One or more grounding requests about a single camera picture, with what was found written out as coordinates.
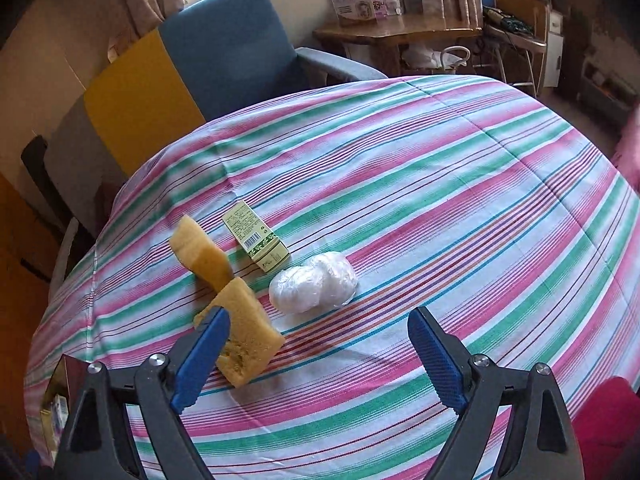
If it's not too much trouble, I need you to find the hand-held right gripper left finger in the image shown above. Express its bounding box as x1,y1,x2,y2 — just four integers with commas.
55,305,232,480

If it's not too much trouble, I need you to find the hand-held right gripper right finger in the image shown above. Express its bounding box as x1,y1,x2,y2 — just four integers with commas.
406,306,586,480

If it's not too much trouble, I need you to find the large yellow sponge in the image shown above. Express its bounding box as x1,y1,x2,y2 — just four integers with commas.
194,277,286,388

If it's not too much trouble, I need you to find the dark maroon storage box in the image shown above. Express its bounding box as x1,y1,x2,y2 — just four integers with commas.
39,354,83,453

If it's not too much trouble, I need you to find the small yellow sponge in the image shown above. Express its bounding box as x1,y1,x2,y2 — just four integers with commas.
169,215,233,293

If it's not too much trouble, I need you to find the small green gold box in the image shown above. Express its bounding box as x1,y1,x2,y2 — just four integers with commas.
222,200,291,274

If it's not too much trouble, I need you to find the clear bag of white balls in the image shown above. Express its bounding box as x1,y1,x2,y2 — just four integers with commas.
268,251,358,315

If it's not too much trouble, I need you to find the red cloth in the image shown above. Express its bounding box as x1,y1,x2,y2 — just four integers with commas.
575,376,640,480

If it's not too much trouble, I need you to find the grey panel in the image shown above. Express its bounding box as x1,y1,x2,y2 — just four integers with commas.
44,94,133,233

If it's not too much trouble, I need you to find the yellow panel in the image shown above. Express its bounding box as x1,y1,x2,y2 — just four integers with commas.
84,29,207,183

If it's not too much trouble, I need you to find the white bag under desk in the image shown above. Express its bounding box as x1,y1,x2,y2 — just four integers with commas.
402,42,471,73

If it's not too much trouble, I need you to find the blue armchair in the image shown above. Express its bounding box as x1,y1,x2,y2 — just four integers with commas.
159,0,388,122

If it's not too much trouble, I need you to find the white cabinet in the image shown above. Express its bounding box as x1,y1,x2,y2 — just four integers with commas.
542,10,566,88

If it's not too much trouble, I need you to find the wooden desk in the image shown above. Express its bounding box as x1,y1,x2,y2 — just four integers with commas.
312,14,483,81

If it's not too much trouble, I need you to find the wooden chair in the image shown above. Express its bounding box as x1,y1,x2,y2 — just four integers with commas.
482,0,551,98

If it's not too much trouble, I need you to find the white cardboard box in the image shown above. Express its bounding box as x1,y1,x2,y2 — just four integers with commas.
327,0,377,27

